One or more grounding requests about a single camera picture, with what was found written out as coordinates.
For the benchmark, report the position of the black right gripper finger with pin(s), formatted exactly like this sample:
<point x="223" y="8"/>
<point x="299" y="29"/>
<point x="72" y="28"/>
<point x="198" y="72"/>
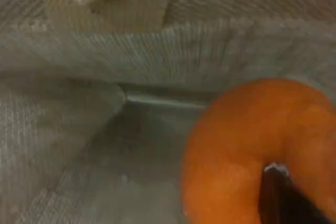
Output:
<point x="281" y="203"/>

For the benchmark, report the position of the orange fruit with stem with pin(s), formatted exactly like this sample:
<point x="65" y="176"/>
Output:
<point x="236" y="142"/>

